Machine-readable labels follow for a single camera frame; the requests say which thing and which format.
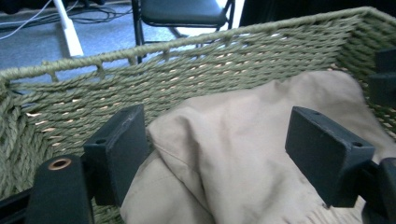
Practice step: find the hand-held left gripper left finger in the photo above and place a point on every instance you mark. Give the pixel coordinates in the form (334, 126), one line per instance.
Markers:
(121, 155)

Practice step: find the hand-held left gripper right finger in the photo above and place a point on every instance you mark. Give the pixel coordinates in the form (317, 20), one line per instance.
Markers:
(327, 155)

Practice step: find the beige cloth garment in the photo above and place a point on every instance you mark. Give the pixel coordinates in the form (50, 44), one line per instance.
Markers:
(236, 149)

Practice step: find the dark curtain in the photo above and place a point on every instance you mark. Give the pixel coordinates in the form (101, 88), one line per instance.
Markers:
(311, 7)

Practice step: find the white stand leg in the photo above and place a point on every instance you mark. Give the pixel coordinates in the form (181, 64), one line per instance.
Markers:
(70, 31)

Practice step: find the black folding chair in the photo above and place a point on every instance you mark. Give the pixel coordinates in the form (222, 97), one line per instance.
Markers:
(183, 12)

